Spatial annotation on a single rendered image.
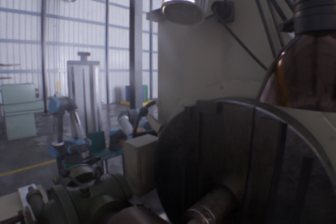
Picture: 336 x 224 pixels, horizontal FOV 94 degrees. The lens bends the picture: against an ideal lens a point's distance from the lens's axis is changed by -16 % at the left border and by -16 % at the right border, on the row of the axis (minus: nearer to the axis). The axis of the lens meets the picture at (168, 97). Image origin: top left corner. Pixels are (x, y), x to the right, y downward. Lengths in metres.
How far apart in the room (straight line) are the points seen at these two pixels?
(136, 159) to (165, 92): 0.31
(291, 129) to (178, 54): 0.45
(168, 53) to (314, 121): 0.53
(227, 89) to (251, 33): 0.17
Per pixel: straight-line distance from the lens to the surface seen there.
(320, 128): 0.52
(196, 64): 0.65
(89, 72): 2.11
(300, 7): 0.26
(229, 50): 0.59
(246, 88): 0.54
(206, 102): 0.47
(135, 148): 0.79
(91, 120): 2.17
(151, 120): 0.76
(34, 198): 0.82
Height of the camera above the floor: 1.63
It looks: 7 degrees down
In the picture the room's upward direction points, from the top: straight up
